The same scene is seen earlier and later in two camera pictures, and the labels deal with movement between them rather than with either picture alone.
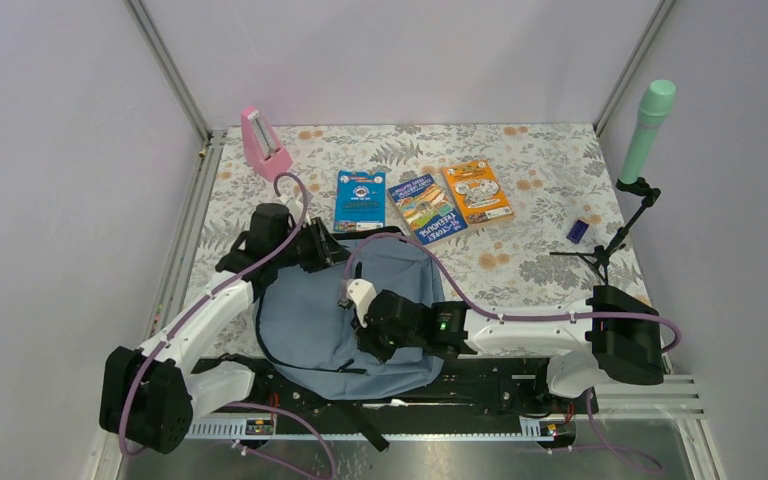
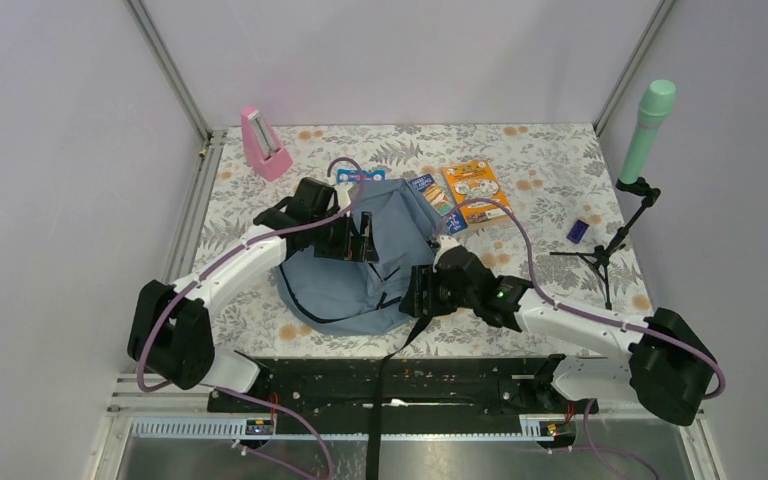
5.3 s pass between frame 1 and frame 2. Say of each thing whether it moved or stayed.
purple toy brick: stayed
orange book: stayed
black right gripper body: moved
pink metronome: stayed
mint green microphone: stayed
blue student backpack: moved
